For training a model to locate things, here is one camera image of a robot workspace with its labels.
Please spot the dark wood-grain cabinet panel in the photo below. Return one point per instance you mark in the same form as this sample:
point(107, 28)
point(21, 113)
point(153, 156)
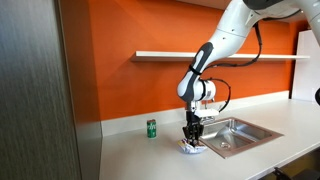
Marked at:
point(36, 100)

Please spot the white tall cabinet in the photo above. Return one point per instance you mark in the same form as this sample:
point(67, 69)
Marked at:
point(306, 66)

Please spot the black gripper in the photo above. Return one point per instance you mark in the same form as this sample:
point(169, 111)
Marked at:
point(192, 120)

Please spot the fritos snack pack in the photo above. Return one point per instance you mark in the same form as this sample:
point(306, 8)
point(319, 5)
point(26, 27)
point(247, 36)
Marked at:
point(193, 149)

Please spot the black rounded object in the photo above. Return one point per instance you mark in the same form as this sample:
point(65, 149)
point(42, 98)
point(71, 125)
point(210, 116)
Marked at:
point(317, 96)

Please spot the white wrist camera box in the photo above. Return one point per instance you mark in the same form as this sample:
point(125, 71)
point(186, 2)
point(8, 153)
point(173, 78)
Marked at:
point(207, 113)

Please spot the green soda can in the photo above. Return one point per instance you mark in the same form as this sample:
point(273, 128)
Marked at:
point(151, 129)

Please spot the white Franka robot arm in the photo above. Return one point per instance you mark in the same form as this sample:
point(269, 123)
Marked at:
point(230, 33)

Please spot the grey counter backsplash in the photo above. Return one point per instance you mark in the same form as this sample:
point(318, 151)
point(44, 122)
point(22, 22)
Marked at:
point(133, 123)

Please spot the stainless steel sink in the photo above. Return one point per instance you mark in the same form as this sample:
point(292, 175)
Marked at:
point(246, 135)

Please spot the sink drain strainer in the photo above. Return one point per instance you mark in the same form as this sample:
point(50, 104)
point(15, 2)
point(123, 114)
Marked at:
point(225, 145)

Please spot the white wall shelf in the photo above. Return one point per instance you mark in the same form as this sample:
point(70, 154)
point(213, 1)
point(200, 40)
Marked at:
point(160, 56)

